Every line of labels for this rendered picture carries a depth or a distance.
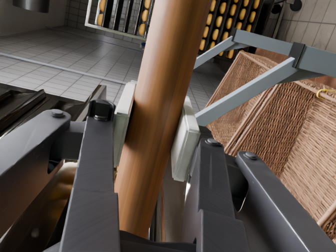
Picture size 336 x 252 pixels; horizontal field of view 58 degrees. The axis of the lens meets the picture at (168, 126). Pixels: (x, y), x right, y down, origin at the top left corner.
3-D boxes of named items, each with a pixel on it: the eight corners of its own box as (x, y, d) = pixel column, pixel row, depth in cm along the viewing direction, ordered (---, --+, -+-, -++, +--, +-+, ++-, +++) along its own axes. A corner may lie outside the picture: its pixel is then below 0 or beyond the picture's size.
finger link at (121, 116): (117, 169, 16) (103, 166, 16) (128, 122, 22) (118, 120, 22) (129, 115, 15) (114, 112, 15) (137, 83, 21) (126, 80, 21)
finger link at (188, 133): (187, 128, 15) (201, 132, 15) (179, 93, 22) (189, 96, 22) (171, 180, 16) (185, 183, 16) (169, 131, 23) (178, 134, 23)
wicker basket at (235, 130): (268, 189, 130) (207, 176, 127) (237, 135, 182) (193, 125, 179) (316, 81, 112) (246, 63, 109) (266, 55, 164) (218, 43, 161)
